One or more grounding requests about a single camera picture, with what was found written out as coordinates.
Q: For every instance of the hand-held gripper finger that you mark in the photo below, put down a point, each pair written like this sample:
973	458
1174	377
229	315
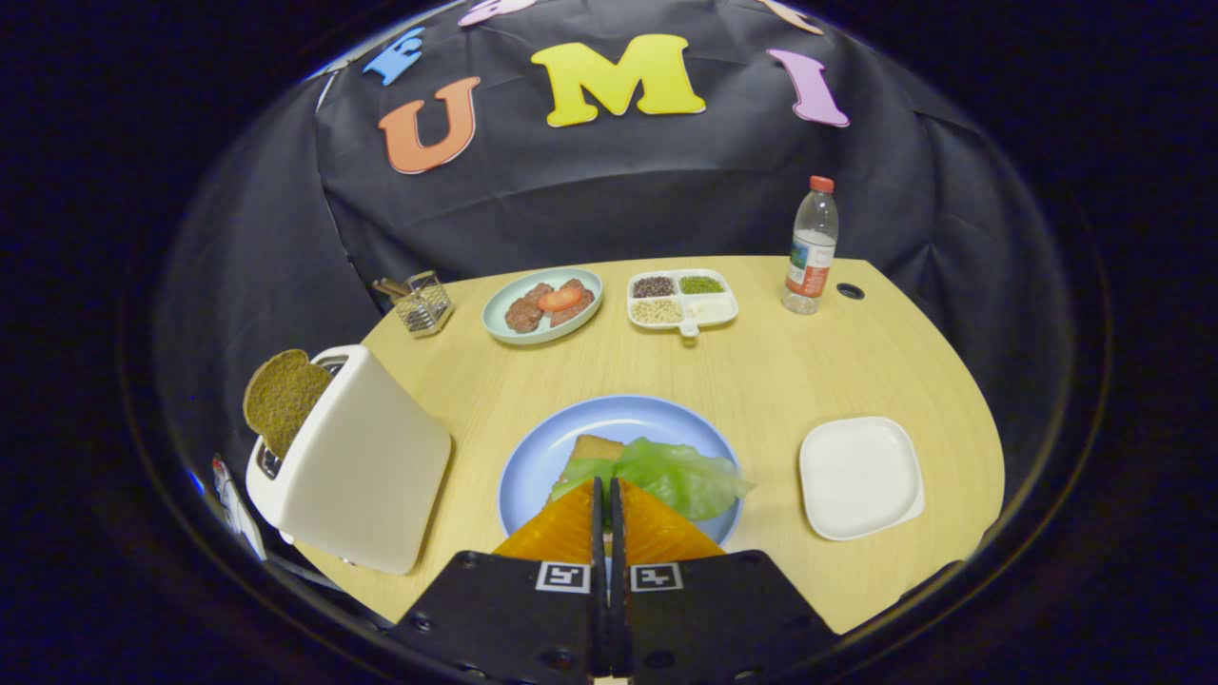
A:
617	542
599	542

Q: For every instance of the green lettuce leaf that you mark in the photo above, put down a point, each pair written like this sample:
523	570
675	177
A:
676	476

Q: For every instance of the dark brown round-topped toast slice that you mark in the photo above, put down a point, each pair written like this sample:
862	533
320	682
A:
285	395

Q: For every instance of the square toasted bread slice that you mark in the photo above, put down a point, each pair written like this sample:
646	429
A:
595	447

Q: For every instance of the blue round plate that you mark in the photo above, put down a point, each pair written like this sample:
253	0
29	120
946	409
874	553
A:
609	419

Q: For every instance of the brown meat patty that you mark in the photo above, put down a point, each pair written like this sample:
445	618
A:
523	314
576	312

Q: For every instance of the pile of pale soybeans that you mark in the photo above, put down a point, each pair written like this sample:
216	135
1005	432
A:
657	311

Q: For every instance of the white toaster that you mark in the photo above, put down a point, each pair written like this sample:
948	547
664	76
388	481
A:
371	457

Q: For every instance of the red tomato slice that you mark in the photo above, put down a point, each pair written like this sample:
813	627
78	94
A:
559	299

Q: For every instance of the pale green round plate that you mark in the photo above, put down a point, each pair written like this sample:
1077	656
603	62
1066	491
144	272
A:
495	314

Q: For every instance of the white divided tray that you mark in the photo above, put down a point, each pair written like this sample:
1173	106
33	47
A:
714	309

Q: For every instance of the white square plate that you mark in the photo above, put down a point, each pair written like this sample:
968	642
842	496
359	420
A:
861	476

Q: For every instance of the pile of dark red beans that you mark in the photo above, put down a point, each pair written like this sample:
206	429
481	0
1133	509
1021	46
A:
654	286

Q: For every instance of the pile of green beans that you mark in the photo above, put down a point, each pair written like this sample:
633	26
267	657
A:
701	284

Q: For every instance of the wooden sticks in basket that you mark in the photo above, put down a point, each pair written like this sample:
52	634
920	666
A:
388	286

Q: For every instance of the clear water bottle red cap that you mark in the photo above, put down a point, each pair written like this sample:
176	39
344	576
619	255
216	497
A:
811	266

